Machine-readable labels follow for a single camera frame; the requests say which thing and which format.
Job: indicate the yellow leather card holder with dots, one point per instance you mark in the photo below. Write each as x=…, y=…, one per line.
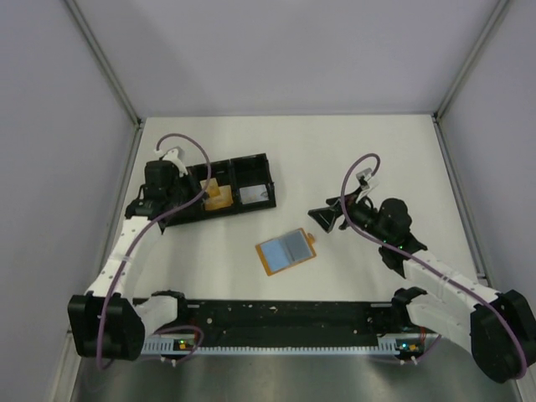
x=286, y=251

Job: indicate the gold VIP credit card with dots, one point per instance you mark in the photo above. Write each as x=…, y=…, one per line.
x=211, y=187

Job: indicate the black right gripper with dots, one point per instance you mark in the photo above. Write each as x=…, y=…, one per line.
x=327, y=216

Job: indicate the black three-compartment tray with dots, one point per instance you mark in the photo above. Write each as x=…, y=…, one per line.
x=236, y=172

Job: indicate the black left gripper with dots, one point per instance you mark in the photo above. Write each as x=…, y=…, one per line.
x=188, y=182

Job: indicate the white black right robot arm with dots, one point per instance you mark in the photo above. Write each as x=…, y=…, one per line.
x=496, y=328

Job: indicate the aluminium frame post right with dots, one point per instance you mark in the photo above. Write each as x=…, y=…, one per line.
x=492, y=24

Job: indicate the aluminium frame post left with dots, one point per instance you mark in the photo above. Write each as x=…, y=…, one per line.
x=102, y=61

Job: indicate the silver card in tray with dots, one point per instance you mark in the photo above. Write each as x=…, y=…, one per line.
x=254, y=194

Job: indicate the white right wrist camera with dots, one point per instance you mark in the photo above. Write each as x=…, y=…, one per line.
x=367, y=182

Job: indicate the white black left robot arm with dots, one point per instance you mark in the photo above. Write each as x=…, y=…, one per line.
x=105, y=321

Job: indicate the aluminium frame post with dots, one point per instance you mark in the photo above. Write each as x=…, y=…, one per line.
x=492, y=24
x=102, y=61

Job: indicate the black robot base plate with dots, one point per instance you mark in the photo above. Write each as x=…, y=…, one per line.
x=281, y=324

